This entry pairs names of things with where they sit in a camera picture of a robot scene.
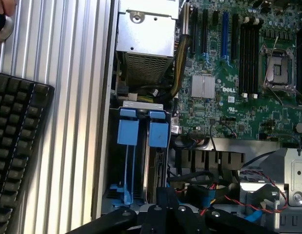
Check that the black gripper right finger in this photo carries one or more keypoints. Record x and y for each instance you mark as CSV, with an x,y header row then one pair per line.
x,y
174,217

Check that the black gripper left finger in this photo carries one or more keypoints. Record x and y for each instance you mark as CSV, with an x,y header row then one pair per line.
x,y
162,214

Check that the metal disk bay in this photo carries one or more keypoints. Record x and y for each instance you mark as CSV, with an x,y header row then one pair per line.
x,y
141,156

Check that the blue disk carrier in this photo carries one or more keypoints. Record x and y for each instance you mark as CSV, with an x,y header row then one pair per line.
x,y
158,132
128,131

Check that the black RAM slot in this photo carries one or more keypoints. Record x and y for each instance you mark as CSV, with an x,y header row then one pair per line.
x,y
247,58
242,58
256,58
251,58

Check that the long black expansion slot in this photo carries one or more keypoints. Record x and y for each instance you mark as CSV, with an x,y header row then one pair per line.
x,y
205,31
235,39
193,31

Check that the blue expansion slot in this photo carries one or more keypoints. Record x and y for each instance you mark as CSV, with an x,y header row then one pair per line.
x,y
225,36

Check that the short black expansion slot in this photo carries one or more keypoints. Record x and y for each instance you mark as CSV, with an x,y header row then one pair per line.
x,y
215,18

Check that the person's hand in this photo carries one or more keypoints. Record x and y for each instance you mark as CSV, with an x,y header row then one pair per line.
x,y
5,6

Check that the black fan shroud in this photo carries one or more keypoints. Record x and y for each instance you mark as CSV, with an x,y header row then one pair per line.
x,y
211,158

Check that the open PC case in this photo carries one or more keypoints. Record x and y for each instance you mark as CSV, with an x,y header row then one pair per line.
x,y
214,143

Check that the green Dell motherboard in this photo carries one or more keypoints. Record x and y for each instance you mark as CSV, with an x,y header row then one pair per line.
x,y
248,114

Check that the grey metal drive cage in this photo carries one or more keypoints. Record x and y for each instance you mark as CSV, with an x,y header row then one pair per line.
x,y
297,175

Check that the silver chipset heatsink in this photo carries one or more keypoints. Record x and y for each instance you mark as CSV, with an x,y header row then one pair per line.
x,y
203,86

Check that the round coin battery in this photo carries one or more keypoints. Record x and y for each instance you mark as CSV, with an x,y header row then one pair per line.
x,y
299,127

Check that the black keyboard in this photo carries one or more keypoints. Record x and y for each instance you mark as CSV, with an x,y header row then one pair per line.
x,y
16,146

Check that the silver power supply box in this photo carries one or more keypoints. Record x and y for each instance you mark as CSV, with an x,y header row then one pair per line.
x,y
146,36

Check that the CPU socket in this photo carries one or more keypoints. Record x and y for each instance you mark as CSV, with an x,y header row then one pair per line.
x,y
278,68

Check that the metal locking lever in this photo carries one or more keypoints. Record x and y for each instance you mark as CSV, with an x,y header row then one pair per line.
x,y
271,62

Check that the silver round knob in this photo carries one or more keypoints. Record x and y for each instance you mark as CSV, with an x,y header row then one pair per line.
x,y
8,28

